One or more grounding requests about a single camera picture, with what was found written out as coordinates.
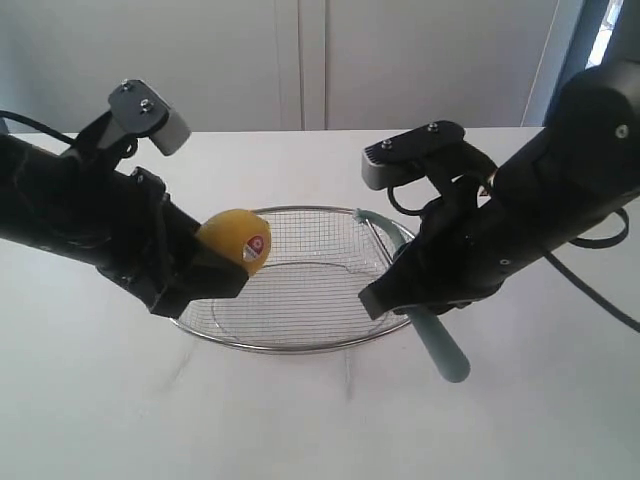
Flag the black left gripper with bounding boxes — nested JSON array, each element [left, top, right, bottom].
[[98, 167, 249, 318]]

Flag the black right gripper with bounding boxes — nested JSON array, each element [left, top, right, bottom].
[[358, 179, 520, 320]]

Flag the yellow lemon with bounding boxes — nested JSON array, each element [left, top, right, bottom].
[[196, 209, 272, 277]]

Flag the teal handled peeler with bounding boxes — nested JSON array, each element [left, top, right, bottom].
[[353, 209, 471, 383]]

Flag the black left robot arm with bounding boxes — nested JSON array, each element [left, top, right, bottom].
[[1, 135, 249, 319]]

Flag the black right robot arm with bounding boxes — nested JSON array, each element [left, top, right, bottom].
[[359, 54, 639, 318]]

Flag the white cabinet doors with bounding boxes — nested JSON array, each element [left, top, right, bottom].
[[1, 1, 582, 132]]

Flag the oval wire mesh basket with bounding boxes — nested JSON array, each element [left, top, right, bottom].
[[174, 206, 414, 354]]

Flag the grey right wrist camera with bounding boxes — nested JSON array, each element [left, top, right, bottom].
[[361, 139, 426, 191]]

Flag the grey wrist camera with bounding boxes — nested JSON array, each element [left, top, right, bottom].
[[108, 79, 191, 156], [361, 139, 426, 191]]

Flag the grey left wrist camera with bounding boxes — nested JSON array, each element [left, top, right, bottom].
[[108, 79, 191, 156]]

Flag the window frame with glass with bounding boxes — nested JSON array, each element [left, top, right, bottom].
[[542, 0, 639, 126]]

